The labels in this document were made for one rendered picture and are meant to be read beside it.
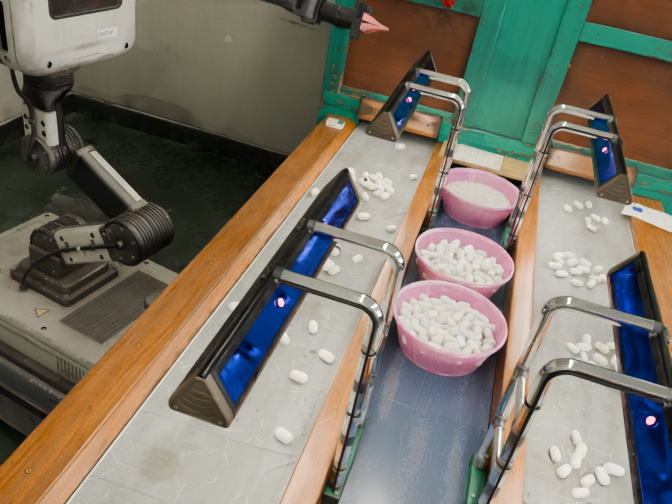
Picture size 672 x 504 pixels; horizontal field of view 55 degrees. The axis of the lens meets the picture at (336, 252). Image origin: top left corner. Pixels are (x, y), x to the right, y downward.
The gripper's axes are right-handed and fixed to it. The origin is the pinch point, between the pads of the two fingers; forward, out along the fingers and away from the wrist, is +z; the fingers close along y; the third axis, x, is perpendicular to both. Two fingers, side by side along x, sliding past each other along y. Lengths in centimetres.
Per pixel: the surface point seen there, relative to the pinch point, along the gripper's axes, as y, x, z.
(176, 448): 83, 99, 19
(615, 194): 23, 25, 73
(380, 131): 25.8, 33.3, 17.5
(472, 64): -0.6, -41.4, 19.8
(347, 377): 70, 72, 37
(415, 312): 62, 41, 42
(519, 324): 57, 35, 64
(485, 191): 37, -33, 40
